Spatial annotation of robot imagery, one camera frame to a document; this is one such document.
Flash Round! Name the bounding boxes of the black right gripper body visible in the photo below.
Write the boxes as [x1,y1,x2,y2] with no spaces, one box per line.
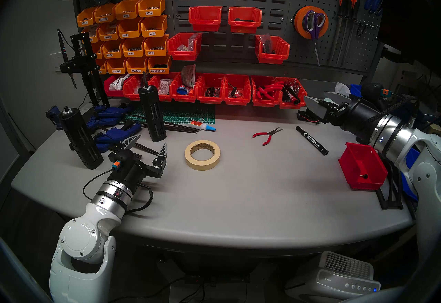
[322,97,383,141]

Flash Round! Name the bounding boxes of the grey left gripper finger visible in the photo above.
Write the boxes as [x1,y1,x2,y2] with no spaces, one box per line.
[152,142,168,170]
[117,133,142,152]

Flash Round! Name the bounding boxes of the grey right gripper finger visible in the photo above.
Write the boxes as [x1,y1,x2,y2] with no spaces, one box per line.
[304,95,332,122]
[324,91,351,103]

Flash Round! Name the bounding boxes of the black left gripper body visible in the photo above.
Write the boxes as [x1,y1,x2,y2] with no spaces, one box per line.
[110,163,166,191]

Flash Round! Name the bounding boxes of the purple handled scissors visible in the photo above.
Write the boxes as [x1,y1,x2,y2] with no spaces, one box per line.
[303,10,327,67]

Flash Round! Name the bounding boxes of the orange tape roll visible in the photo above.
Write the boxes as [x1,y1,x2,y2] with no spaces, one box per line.
[294,6,330,40]

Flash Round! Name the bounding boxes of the beige masking tape roll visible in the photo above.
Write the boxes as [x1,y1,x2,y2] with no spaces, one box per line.
[184,140,221,171]

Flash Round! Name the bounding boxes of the black metal bar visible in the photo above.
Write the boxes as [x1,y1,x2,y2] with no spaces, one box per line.
[133,142,160,156]

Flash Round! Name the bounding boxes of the blue bar clamp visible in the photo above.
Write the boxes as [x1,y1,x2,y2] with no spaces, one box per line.
[93,123,142,153]
[86,106,133,129]

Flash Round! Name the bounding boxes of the red bin with markers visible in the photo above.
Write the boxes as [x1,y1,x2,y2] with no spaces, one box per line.
[278,77,308,110]

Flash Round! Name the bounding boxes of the red black marker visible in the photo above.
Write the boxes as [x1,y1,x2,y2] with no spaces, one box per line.
[283,83,301,105]

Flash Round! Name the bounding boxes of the black permanent marker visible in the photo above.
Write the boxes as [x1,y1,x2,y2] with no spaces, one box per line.
[295,126,329,155]

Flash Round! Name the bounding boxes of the thin black flat bar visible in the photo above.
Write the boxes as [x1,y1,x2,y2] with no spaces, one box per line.
[138,120,189,133]

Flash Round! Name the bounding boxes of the black screwdriver bit holder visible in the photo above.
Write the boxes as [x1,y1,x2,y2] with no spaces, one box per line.
[138,71,167,142]
[58,106,104,170]

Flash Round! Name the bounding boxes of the red bin with black bolt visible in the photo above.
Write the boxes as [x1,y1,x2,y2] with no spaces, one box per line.
[338,142,388,191]

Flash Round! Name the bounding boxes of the red bin with plastic bags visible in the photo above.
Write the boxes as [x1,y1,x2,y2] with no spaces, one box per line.
[148,73,174,102]
[123,74,147,101]

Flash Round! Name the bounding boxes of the white glue tube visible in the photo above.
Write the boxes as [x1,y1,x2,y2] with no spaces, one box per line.
[189,120,217,132]

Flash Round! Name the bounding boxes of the red bin with red pliers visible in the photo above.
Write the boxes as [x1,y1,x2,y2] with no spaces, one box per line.
[250,76,282,108]

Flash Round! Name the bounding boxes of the red bin with crumpled paper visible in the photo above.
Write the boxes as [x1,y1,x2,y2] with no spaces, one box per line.
[103,75,126,98]

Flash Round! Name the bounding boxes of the green cutting mat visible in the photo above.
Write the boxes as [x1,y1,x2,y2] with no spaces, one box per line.
[122,102,216,125]

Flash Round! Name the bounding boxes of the red bin with paper manual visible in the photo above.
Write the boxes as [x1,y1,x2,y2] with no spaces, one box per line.
[170,72,198,103]

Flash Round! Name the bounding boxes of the wooden crate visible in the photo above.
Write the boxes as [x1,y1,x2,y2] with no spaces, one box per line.
[388,61,441,106]

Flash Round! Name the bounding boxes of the red bin with parts bag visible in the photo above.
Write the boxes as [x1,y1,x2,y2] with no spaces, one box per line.
[255,35,290,65]

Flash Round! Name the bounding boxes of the yellow bin M2.5-5 label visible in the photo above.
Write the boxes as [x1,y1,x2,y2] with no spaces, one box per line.
[126,57,150,74]

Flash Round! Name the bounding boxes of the yellow bin M2.5-6 label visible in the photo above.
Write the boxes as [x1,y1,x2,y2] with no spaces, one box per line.
[105,58,128,75]

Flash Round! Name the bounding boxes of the red bin with small tools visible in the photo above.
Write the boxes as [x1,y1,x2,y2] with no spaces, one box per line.
[196,73,227,105]
[224,74,253,105]

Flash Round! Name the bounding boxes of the yellow bin M4-0.7X6 HEX label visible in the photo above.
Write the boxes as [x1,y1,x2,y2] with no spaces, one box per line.
[147,55,172,74]

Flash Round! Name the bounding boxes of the small blue clamp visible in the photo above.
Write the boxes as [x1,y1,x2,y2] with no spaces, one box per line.
[45,106,64,130]

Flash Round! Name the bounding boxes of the clear bag of black parts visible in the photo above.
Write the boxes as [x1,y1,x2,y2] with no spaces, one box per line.
[260,33,276,54]

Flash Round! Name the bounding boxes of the black bin stand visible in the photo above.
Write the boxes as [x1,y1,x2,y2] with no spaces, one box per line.
[376,164,404,210]

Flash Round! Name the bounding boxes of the folded paper manual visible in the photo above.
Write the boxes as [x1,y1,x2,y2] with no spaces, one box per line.
[181,64,197,88]

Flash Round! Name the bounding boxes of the black soldering stand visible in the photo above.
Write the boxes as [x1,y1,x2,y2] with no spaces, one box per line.
[59,33,110,109]

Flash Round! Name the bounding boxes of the yellow bin M3-12 label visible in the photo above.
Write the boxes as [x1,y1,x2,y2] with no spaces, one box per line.
[102,40,124,59]

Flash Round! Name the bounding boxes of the yellow bin M3-8 label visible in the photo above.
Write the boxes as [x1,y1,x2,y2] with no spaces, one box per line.
[122,37,147,58]

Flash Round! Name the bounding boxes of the yellow bin M3-6 label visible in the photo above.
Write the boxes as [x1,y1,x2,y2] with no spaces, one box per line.
[144,34,170,57]

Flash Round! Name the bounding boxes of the red bin with clear box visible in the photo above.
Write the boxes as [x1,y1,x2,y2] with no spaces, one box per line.
[167,32,203,61]

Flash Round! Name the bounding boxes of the yellow bin M4-6 label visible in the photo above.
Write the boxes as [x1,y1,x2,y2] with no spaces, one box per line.
[117,18,144,40]

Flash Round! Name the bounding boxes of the yellow bin M4X4X6 label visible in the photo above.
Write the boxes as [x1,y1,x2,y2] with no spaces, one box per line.
[98,21,120,41]

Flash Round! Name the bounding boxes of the red bin with black parts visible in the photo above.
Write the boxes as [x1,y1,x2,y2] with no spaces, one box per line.
[228,7,262,34]

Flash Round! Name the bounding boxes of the yellow bin M3-4 label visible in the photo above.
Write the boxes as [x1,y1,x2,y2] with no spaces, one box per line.
[141,15,168,38]

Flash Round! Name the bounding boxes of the black soldering iron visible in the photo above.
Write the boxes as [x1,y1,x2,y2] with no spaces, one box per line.
[57,28,78,90]

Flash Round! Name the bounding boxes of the clear plastic box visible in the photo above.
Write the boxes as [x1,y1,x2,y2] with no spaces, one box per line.
[176,33,201,52]

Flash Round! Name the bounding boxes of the yellow bin M3X8 BAD label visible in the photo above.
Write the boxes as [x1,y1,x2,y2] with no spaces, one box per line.
[94,3,117,24]

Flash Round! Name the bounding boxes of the black power strip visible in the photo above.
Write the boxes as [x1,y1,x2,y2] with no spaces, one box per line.
[184,273,250,285]

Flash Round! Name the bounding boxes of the yellow bin M3X6 label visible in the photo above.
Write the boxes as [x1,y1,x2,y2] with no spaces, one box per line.
[138,0,166,18]

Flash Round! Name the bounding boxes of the empty red hanging bin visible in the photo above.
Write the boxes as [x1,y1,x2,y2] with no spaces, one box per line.
[188,6,223,32]

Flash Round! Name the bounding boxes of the white air purifier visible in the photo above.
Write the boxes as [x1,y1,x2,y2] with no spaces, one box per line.
[284,251,381,303]

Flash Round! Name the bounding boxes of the black battery holder with wires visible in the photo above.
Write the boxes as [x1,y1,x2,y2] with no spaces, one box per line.
[297,109,321,124]

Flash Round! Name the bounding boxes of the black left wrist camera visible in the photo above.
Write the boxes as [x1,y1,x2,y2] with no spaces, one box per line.
[109,150,142,170]

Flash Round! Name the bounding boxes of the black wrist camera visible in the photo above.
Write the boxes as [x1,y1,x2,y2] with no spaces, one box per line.
[360,82,392,102]
[109,150,142,170]

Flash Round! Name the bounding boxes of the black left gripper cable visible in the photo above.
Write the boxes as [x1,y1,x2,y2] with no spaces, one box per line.
[82,168,154,215]

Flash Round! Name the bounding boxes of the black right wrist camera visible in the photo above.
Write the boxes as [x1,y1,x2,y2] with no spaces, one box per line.
[360,82,392,102]

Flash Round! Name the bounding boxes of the braided right gripper cable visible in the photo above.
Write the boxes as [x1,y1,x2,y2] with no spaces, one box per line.
[365,95,418,124]

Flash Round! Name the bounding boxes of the red handled pliers bundle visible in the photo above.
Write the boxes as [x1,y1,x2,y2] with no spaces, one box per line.
[257,82,285,101]

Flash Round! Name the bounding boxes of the red handled needle-nose pliers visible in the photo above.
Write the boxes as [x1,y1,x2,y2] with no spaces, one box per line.
[252,127,284,146]

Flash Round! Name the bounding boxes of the orange black handled file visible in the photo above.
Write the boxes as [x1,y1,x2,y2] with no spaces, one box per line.
[327,0,347,67]
[339,0,360,67]

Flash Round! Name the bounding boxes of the white wall switch plate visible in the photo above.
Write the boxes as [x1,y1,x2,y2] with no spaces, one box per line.
[50,52,64,72]

